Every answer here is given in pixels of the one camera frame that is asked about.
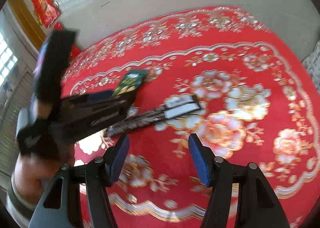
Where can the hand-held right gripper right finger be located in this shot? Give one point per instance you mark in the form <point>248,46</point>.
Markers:
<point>200,163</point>

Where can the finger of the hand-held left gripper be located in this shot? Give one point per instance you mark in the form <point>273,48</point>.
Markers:
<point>100,120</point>
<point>100,100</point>

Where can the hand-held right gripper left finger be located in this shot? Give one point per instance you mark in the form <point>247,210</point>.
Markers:
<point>118,160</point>

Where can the dark green snack packet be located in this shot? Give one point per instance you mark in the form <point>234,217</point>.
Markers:
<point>131,82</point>

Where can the long dark brown packet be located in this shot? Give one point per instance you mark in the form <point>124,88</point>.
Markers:
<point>150,115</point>

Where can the person's left hand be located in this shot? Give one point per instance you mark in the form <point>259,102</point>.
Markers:
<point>32,175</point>

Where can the glass block window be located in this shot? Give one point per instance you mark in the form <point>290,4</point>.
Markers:
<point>6,60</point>

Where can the wooden slatted panel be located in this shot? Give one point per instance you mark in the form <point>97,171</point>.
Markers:
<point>10,123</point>

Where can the red floral tablecloth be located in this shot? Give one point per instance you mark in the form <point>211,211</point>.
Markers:
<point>225,50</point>

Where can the wooden door frame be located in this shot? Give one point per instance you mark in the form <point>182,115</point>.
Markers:
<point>25,23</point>

